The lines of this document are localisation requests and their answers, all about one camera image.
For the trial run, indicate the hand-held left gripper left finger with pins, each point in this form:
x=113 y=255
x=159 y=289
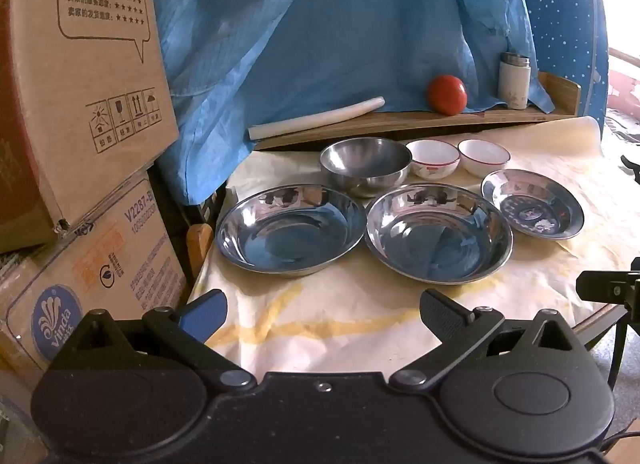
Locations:
x=202 y=313

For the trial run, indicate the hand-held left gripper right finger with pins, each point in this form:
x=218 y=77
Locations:
x=445 y=313

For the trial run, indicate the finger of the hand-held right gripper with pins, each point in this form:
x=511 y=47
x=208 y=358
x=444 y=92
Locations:
x=607 y=286

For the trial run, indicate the large stainless steel plate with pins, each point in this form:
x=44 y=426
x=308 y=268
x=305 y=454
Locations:
x=290 y=231
x=437 y=236

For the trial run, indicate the small printed stainless steel plate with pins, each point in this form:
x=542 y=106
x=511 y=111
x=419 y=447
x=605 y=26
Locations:
x=532 y=206

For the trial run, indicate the white bowl with red rim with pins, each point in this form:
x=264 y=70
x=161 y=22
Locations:
x=432 y=159
x=484 y=157

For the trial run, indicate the stainless steel bowl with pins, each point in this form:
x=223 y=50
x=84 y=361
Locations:
x=365 y=169

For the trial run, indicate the orange wooden piece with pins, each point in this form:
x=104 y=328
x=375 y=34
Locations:
x=198 y=246

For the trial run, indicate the cardboard box with blue logo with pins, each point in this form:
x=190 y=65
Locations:
x=125 y=264

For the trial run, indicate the black plastic crate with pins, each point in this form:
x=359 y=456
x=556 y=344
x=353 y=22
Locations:
x=202 y=206

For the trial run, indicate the cream paper table cover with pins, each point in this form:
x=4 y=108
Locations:
x=325 y=314

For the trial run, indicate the wooden board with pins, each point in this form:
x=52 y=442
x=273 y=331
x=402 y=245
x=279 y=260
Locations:
x=400 y=125

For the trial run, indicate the red tomato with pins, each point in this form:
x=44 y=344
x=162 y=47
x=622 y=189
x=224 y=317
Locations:
x=446 y=95

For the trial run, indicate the white rolling pin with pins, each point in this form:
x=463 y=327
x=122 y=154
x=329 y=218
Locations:
x=315 y=119

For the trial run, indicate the white thermos flask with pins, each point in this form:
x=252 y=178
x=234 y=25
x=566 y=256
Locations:
x=513 y=82

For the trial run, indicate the large printed cardboard box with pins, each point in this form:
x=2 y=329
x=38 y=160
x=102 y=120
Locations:
x=75 y=94

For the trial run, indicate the blue white-dotted cloth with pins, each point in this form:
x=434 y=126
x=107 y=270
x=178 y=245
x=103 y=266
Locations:
x=565 y=19

